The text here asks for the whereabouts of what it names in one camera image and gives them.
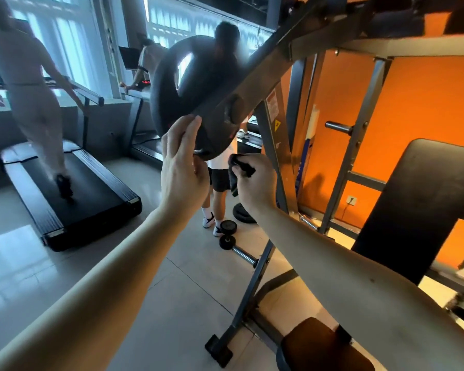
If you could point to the black treadmill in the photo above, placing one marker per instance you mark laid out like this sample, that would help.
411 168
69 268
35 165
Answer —
77 197
143 143

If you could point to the person's left hand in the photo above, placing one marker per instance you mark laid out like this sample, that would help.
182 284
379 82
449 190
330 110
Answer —
182 174

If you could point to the large black dumbbell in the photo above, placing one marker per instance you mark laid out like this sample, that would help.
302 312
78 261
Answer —
228 234

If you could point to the white wall outlet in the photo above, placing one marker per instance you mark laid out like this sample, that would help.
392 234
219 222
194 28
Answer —
351 201

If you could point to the green cleaning cloth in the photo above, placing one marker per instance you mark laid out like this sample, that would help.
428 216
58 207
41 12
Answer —
243 167

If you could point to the large black weight plate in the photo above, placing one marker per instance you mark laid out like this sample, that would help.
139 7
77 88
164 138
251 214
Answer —
244 214

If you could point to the person's left forearm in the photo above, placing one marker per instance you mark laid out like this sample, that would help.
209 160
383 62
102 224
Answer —
85 313

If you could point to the large bright window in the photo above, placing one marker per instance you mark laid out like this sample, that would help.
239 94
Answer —
62 34
178 19

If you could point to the person's right hand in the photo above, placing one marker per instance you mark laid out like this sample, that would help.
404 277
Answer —
257 187

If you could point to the dark blue stand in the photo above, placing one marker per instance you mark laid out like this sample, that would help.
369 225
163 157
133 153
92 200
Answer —
303 166

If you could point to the grey steel gym machine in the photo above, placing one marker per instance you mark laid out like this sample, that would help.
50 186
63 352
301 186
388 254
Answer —
332 38

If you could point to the black rubber weight plate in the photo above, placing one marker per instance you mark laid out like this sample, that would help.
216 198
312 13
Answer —
185 81

